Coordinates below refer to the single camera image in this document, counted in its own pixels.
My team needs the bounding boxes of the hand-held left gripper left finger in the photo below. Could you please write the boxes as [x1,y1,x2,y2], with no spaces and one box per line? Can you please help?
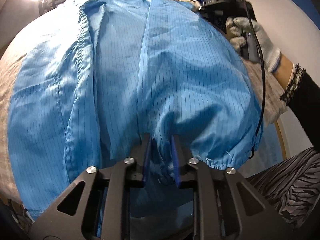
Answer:
[29,133,153,240]

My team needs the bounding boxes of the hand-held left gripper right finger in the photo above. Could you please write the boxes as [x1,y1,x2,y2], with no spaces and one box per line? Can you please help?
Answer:
[171,134,298,240]

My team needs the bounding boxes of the light blue work coat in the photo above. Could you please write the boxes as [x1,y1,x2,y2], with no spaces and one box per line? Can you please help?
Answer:
[7,0,264,220]

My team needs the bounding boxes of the person's right forearm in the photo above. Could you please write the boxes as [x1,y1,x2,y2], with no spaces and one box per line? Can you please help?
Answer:
[272,54,320,147]

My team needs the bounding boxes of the person's right hand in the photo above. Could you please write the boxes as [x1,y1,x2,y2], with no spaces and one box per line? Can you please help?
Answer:
[226,16,282,73]

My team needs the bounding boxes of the white folded garment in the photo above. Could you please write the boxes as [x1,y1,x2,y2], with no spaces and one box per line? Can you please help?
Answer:
[175,0,203,9]

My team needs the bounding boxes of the blue round floor mat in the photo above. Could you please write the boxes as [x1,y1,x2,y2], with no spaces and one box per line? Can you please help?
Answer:
[260,115,290,170]

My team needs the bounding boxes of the person's striped pants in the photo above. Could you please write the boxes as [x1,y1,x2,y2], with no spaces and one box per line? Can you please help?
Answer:
[246,146,320,230]

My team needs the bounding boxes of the black cable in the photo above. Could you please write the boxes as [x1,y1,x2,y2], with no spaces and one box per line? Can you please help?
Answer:
[226,0,265,159]

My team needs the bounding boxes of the black ring light tripod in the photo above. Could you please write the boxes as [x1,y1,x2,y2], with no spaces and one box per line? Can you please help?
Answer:
[37,0,57,15]

